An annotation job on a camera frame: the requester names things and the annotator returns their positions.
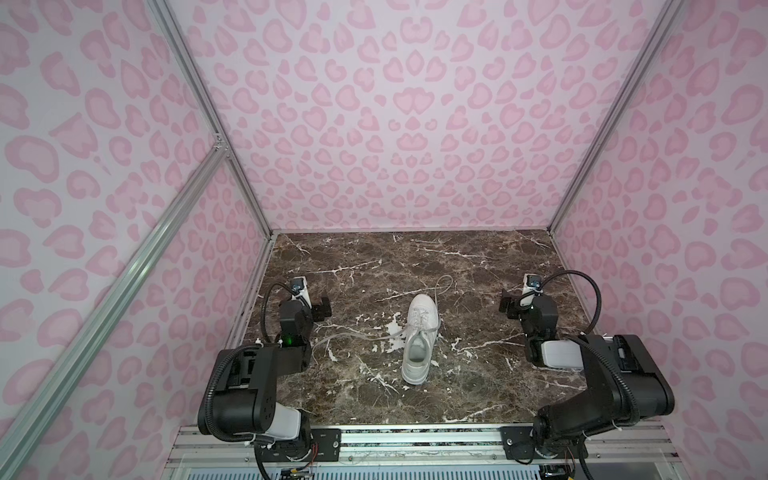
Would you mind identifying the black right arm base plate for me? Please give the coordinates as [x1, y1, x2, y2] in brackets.
[499, 425, 589, 465]

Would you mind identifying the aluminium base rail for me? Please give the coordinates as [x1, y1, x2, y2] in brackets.
[161, 422, 688, 480]

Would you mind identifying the corner frame post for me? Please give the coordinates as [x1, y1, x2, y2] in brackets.
[547, 0, 687, 237]
[147, 0, 273, 239]

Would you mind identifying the white sneaker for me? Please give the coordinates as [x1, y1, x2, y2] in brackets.
[401, 294, 440, 385]

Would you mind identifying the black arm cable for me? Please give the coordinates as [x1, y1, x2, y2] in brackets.
[260, 281, 300, 344]
[538, 269, 603, 335]

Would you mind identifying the left corner frame post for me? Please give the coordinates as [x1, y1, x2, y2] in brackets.
[147, 0, 273, 239]

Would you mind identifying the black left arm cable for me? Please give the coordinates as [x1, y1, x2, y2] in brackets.
[260, 281, 300, 344]

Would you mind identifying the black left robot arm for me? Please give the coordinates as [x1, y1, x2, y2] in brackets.
[197, 296, 332, 448]

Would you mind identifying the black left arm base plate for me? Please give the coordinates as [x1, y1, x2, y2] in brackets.
[261, 428, 342, 464]

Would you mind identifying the right corner frame post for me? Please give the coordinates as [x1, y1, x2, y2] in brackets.
[547, 0, 687, 237]

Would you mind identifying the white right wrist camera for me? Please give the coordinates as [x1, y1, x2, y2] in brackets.
[522, 273, 543, 295]

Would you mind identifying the aluminium diagonal frame strut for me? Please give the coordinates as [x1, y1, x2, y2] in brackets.
[1, 146, 228, 479]

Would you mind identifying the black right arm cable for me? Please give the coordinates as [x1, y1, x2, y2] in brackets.
[538, 269, 603, 335]

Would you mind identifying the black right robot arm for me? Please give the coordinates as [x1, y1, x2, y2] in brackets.
[499, 290, 675, 463]

